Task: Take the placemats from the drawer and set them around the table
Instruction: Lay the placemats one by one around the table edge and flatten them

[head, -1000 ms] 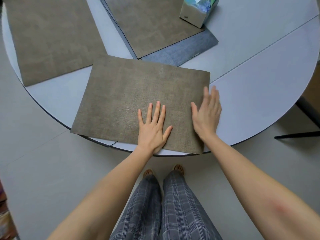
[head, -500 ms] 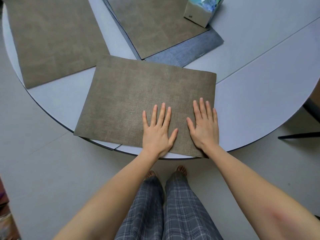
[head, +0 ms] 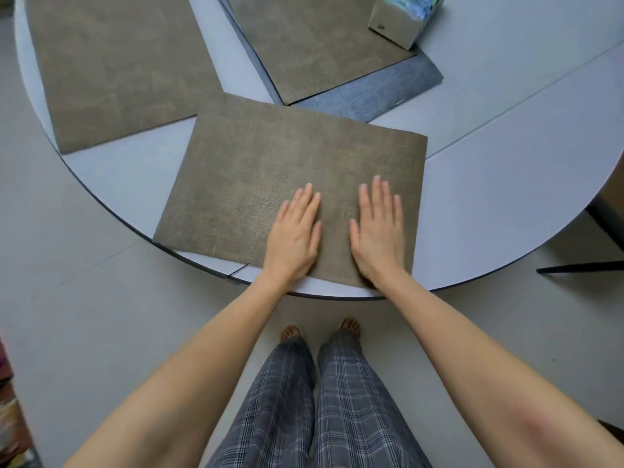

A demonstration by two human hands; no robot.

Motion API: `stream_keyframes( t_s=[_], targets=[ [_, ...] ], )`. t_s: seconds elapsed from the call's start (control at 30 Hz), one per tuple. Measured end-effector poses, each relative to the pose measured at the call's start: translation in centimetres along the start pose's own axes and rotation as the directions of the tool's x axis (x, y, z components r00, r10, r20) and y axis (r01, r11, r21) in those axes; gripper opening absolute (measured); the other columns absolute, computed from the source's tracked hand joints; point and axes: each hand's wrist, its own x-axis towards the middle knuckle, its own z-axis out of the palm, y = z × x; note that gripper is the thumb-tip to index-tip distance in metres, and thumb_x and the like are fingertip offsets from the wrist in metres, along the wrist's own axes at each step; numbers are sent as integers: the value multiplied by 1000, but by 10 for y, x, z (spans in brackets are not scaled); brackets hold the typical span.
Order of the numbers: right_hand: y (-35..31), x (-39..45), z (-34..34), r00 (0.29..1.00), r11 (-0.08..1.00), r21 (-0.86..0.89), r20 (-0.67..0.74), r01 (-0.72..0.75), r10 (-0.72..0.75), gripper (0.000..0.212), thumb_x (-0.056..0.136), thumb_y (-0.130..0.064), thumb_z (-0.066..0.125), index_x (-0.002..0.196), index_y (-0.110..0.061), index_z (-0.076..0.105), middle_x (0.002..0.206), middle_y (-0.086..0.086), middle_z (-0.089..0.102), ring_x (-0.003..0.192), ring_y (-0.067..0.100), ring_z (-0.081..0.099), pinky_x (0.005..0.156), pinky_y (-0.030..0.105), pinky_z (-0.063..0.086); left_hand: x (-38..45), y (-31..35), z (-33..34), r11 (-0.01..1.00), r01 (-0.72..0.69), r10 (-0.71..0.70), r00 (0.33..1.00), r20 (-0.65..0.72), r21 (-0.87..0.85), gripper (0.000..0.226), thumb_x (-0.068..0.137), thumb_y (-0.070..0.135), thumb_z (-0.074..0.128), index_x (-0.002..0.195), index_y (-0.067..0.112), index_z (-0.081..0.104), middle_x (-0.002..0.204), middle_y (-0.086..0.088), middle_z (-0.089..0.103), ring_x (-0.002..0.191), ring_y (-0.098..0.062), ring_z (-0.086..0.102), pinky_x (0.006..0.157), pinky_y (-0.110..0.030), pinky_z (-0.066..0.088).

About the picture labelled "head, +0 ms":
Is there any person's left hand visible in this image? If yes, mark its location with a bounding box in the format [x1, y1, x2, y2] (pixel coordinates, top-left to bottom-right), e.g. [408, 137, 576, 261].
[261, 183, 324, 288]

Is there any brown leather chair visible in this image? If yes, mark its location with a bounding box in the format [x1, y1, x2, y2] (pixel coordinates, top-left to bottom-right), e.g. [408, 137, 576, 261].
[536, 155, 624, 276]

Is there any brown placemat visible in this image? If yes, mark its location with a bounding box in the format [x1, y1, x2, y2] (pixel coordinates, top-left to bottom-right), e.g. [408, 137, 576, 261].
[152, 92, 429, 291]
[24, 0, 225, 155]

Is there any round grey marble table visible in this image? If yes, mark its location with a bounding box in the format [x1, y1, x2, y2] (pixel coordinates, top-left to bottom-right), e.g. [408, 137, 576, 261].
[13, 0, 624, 302]

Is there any person's right forearm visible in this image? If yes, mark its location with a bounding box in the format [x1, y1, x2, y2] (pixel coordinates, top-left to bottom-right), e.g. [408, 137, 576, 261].
[375, 265, 624, 468]

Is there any person's right hand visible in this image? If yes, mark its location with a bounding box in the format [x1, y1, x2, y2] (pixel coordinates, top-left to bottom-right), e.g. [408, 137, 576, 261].
[348, 175, 406, 288]

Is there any blue green tissue pack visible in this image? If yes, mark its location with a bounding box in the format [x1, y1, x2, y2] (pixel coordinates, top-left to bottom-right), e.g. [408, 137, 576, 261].
[368, 0, 447, 52]

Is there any person's left forearm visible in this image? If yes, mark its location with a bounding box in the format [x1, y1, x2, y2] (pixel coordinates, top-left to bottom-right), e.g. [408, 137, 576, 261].
[63, 270, 293, 468]

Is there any stack of placemats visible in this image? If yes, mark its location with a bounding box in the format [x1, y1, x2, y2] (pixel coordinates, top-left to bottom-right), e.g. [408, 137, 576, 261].
[216, 0, 445, 124]

